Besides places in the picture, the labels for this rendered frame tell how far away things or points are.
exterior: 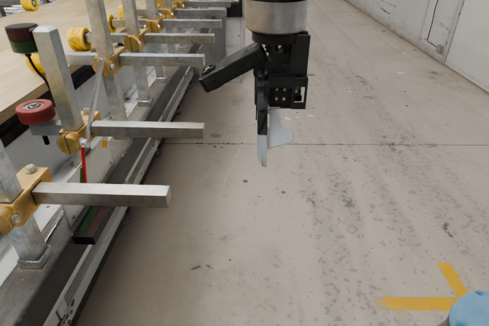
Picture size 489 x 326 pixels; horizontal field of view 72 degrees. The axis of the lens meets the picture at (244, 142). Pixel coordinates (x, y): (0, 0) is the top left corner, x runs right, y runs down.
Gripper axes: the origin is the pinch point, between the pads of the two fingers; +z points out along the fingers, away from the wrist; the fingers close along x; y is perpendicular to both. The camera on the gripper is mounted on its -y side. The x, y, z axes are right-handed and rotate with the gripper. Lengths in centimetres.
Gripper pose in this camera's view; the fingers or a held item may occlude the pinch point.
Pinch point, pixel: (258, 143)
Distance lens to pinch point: 61.6
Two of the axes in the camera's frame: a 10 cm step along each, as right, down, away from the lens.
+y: 10.0, 0.1, -0.1
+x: 0.1, -5.2, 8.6
